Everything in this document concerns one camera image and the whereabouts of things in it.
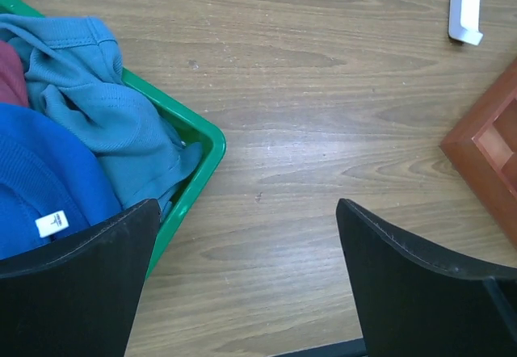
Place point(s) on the maroon shirt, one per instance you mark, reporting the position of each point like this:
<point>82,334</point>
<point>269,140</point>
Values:
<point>12,81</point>

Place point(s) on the teal grey shirt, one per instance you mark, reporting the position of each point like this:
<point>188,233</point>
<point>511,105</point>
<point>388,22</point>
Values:
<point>73,70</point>

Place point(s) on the white right rack foot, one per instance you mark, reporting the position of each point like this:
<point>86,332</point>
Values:
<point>463,21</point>

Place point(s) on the brown compartment organizer tray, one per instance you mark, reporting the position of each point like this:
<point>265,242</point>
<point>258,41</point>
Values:
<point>482,148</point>

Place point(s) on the green plastic tray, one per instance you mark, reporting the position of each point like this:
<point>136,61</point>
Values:
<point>191,128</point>

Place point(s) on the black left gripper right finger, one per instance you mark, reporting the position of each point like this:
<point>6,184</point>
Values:
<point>417,298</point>

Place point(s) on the blue tank top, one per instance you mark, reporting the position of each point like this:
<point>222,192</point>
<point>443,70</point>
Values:
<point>52,185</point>

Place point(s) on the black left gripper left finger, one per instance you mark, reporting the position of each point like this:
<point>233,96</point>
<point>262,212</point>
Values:
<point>78,296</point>

